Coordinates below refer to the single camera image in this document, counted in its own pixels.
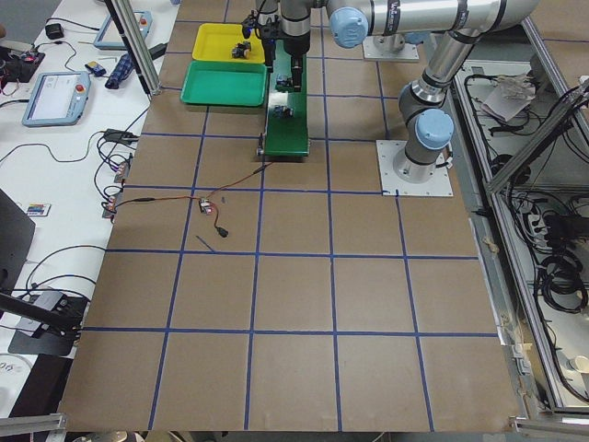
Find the near teach pendant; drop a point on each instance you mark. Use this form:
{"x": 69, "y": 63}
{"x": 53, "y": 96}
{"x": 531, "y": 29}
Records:
{"x": 57, "y": 99}

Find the green conveyor belt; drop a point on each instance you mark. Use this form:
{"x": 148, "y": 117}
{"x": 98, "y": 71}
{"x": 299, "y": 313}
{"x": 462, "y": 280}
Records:
{"x": 285, "y": 137}

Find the folded plaid umbrella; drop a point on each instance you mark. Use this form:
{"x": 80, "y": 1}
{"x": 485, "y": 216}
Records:
{"x": 121, "y": 72}

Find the yellow plastic tray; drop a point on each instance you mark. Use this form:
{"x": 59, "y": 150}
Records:
{"x": 215, "y": 41}

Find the yellow push button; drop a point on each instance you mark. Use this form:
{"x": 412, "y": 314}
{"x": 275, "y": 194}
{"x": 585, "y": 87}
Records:
{"x": 244, "y": 46}
{"x": 237, "y": 54}

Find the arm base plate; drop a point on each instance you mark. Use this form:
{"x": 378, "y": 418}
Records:
{"x": 401, "y": 177}
{"x": 390, "y": 48}

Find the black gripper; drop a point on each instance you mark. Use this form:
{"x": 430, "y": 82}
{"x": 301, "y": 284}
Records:
{"x": 269, "y": 48}
{"x": 294, "y": 44}

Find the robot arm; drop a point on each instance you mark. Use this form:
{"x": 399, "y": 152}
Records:
{"x": 462, "y": 22}
{"x": 286, "y": 21}

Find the green plastic tray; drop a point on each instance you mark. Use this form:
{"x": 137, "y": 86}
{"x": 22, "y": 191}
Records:
{"x": 224, "y": 84}

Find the motor controller circuit board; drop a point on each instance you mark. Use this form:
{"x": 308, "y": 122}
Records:
{"x": 206, "y": 206}

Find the green push button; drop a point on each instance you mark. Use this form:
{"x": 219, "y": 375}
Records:
{"x": 284, "y": 83}
{"x": 282, "y": 112}

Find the black rocker switch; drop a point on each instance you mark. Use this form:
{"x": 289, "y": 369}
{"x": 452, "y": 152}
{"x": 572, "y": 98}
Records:
{"x": 222, "y": 232}

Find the aluminium frame post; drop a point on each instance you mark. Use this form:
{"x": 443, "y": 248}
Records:
{"x": 123, "y": 16}

